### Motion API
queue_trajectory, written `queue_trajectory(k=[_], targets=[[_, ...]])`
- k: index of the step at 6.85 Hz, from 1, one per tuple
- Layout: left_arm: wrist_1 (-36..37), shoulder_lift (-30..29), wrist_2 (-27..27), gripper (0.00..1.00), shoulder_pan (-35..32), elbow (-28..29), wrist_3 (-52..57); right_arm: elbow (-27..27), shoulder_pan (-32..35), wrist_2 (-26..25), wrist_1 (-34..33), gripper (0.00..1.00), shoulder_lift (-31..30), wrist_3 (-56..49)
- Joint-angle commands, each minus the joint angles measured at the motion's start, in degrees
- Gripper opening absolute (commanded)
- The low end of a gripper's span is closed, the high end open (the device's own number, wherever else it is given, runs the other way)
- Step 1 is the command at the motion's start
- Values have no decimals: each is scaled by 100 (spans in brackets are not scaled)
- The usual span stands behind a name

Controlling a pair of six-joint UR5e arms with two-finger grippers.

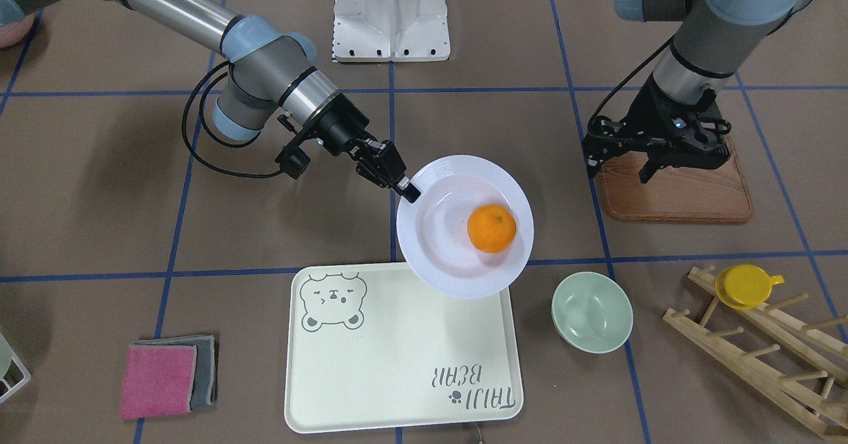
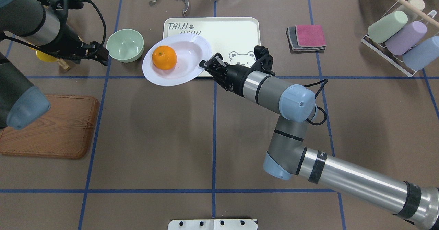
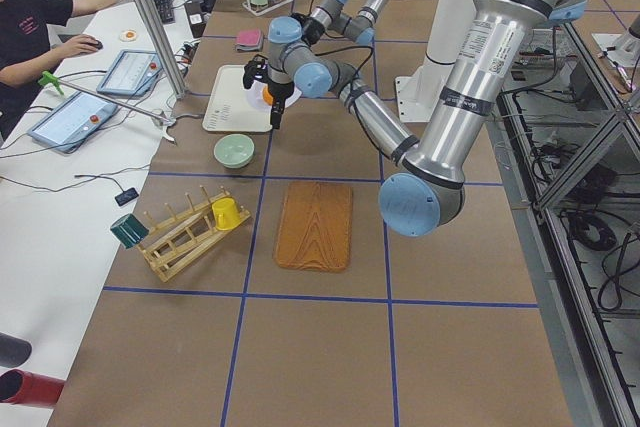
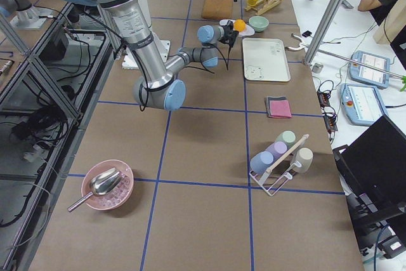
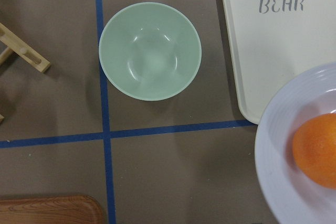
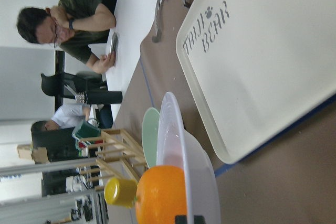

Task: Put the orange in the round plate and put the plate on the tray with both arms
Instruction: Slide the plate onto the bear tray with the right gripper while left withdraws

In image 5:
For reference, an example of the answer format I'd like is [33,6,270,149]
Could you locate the orange fruit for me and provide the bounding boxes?
[292,113,335,189]

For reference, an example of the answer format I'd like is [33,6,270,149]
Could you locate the cream bear tray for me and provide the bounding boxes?
[223,0,335,124]

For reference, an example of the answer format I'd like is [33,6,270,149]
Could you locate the brown wooden tray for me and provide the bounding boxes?
[1,195,107,223]

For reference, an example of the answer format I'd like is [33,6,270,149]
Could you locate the mint green bowl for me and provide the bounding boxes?
[99,2,202,101]

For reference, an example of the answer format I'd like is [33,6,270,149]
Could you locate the white round plate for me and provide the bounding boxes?
[255,63,335,223]

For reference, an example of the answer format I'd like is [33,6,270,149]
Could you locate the wooden dish rack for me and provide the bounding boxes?
[0,22,51,124]

